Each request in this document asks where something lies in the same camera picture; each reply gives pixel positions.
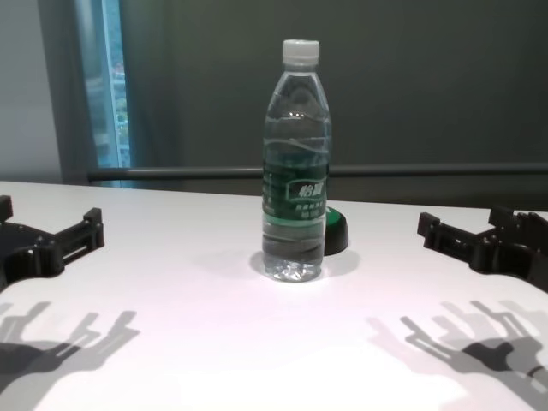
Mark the grey horizontal handrail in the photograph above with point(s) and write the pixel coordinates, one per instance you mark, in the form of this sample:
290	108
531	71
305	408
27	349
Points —
406	171

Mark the clear water bottle green label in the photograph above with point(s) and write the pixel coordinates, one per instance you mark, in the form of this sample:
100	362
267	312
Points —
296	197

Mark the glass window strip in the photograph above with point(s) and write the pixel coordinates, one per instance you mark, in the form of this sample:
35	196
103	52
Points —
109	85

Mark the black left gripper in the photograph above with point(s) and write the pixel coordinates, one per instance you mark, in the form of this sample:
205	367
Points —
17	252

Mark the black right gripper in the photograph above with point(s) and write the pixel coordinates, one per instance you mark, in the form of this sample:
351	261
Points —
514	257

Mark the green YES button black base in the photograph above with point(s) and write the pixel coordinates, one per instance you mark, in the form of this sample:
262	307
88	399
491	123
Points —
338	235

